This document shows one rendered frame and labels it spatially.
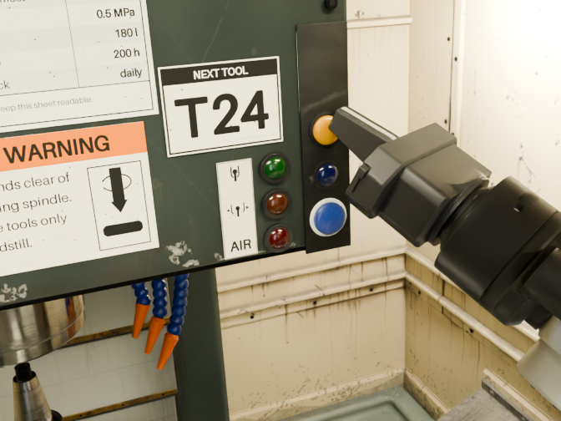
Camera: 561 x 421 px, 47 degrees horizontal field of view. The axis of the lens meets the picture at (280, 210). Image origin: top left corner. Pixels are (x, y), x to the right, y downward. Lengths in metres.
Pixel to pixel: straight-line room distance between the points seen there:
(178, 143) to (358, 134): 0.14
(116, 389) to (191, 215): 0.85
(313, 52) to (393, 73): 1.25
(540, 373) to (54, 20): 0.41
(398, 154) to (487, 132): 1.07
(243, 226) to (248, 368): 1.36
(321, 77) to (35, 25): 0.22
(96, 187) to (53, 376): 0.84
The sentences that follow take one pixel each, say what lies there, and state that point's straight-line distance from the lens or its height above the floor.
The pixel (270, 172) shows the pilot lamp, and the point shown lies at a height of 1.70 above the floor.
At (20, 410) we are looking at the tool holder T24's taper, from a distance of 0.83.
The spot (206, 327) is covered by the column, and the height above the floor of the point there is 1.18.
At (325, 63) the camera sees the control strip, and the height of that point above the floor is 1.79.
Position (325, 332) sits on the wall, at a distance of 1.94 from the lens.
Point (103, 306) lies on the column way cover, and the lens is 1.26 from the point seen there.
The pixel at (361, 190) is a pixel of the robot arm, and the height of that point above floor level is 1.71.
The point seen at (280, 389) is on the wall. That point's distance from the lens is 1.98.
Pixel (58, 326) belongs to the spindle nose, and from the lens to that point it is 0.72.
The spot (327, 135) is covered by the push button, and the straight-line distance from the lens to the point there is 0.55.
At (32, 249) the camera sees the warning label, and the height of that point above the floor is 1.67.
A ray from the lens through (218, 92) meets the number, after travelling 0.52.
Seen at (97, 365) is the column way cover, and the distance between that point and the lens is 1.32.
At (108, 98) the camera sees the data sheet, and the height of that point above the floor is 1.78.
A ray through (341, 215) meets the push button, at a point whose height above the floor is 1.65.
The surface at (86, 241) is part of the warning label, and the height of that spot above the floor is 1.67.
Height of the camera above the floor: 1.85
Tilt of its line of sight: 20 degrees down
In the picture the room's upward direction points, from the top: 3 degrees counter-clockwise
